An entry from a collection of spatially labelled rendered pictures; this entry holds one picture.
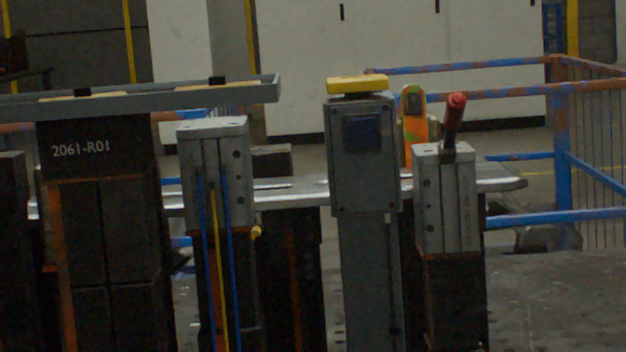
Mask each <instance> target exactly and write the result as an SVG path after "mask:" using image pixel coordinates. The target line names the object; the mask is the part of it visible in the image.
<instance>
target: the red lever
mask: <svg viewBox="0 0 626 352"><path fill-rule="evenodd" d="M466 101H467V100H466V97H465V96H464V94H462V93H460V92H453V93H451V94H450V95H448V97H447V99H446V104H445V111H444V117H443V122H442V123H443V124H444V125H445V131H444V136H443V140H439V144H438V149H437V154H438V158H439V162H440V163H449V162H455V161H456V156H457V149H456V131H457V130H458V129H460V127H461V126H462V121H463V116H464V112H465V107H466Z"/></svg>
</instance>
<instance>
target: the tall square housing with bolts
mask: <svg viewBox="0 0 626 352"><path fill-rule="evenodd" d="M249 125H250V124H249V118H248V117H247V116H245V115H238V116H226V117H213V118H200V119H189V120H185V121H184V122H183V123H182V124H181V125H180V126H179V127H178V128H177V129H176V130H175V136H176V141H177V149H178V158H179V170H180V179H181V188H182V199H183V208H184V227H186V231H184V235H185V236H187V237H192V244H193V255H194V265H195V274H196V284H197V303H198V313H199V323H200V328H199V331H198V335H197V345H198V352H267V349H266V337H265V317H264V308H263V307H260V301H259V291H258V278H257V268H256V258H255V246H254V241H253V240H252V239H251V234H252V227H253V226H254V225H255V222H256V219H255V215H256V213H257V210H256V208H255V198H254V186H253V176H252V154H251V144H250V132H249Z"/></svg>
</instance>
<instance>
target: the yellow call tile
mask: <svg viewBox="0 0 626 352"><path fill-rule="evenodd" d="M325 87H326V91H327V93H328V94H342V93H344V94H345V99H346V100H356V99H366V98H371V91H379V90H388V88H390V85H389V84H388V79H387V78H386V76H385V75H384V74H360V75H349V76H337V77H336V78H327V79H325Z"/></svg>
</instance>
